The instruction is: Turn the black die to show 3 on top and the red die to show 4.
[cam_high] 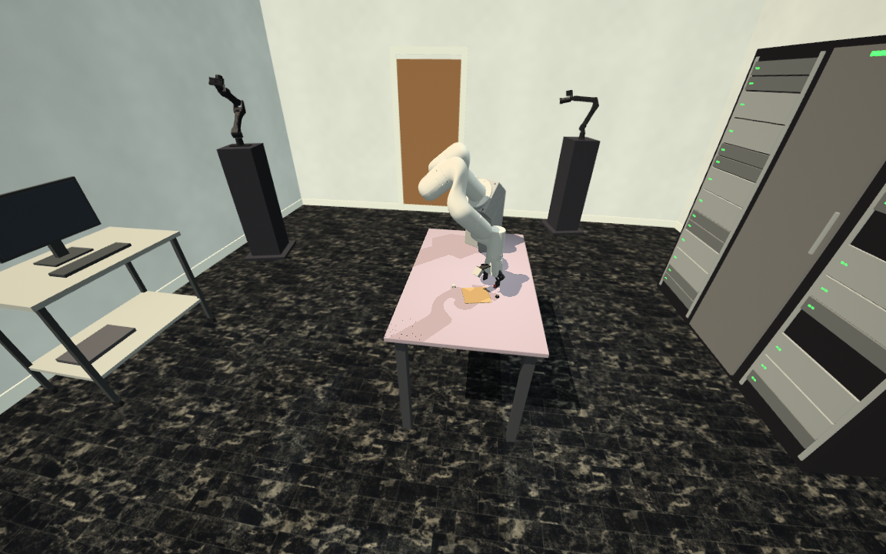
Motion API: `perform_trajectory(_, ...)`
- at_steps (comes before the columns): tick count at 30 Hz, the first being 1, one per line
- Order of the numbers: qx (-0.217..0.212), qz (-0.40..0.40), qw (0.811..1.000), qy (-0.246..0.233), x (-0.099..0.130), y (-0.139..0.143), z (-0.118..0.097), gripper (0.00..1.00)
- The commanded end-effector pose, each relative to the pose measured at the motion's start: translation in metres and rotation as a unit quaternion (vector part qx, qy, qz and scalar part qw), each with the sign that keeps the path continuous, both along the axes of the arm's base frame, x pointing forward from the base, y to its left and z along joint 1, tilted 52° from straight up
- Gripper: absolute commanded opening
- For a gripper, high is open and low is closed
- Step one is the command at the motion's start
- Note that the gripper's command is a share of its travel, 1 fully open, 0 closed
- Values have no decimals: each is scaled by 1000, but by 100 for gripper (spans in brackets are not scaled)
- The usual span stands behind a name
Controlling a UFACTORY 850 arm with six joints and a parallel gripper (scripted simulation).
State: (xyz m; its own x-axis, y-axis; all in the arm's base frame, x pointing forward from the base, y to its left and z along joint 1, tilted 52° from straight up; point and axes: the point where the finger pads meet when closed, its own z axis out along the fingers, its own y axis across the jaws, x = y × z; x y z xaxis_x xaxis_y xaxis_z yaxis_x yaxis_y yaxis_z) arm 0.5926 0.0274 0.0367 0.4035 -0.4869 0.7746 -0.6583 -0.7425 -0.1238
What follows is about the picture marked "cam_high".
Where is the orange mat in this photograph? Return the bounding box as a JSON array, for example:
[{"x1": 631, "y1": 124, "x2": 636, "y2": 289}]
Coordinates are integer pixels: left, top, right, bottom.
[{"x1": 461, "y1": 287, "x2": 491, "y2": 304}]

